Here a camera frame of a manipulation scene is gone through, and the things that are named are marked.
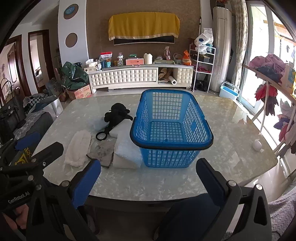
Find white fluffy towel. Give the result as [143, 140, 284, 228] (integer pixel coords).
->
[64, 130, 91, 167]

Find grey fuzzy cloth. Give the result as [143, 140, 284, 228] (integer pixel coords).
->
[86, 137, 116, 169]

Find white waffle towel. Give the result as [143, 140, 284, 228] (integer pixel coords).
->
[113, 131, 142, 169]

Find blue plastic laundry basket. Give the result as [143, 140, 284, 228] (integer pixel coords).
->
[130, 89, 214, 168]

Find black plush toy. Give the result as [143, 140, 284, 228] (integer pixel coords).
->
[104, 103, 133, 134]

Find left hand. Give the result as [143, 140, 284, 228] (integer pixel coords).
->
[3, 204, 29, 231]

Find small white round object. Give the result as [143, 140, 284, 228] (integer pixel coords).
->
[252, 140, 262, 152]

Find grey patterned cushion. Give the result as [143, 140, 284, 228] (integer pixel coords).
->
[268, 187, 295, 240]

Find cardboard box red print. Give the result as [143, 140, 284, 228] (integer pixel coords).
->
[67, 85, 92, 100]

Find green plastic bag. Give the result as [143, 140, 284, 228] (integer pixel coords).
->
[61, 61, 89, 91]

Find blue white plastic bin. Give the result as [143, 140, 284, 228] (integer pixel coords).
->
[219, 81, 240, 100]

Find wooden clothes rack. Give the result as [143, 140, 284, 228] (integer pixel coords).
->
[242, 64, 295, 156]

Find paper towel roll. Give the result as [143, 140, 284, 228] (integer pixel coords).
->
[169, 76, 177, 85]

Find white tufted TV cabinet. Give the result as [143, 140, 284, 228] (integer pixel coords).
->
[88, 64, 193, 93]

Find orange bag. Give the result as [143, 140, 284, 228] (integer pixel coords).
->
[182, 50, 192, 66]

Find white metal shelf rack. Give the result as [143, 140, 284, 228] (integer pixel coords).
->
[189, 42, 216, 92]

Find pink storage box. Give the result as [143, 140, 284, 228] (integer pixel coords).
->
[125, 58, 144, 66]

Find pink clothes pile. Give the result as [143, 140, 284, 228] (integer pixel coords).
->
[248, 54, 286, 75]

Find white canister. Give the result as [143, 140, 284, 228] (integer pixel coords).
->
[144, 53, 153, 65]

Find white bags on shelf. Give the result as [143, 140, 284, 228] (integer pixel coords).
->
[194, 28, 214, 55]

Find yellow cloth covered TV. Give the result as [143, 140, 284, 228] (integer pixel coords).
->
[108, 12, 180, 45]

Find standing air conditioner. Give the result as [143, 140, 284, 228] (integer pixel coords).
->
[210, 6, 232, 93]

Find patterned curtain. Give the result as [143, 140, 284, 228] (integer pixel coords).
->
[230, 0, 248, 87]

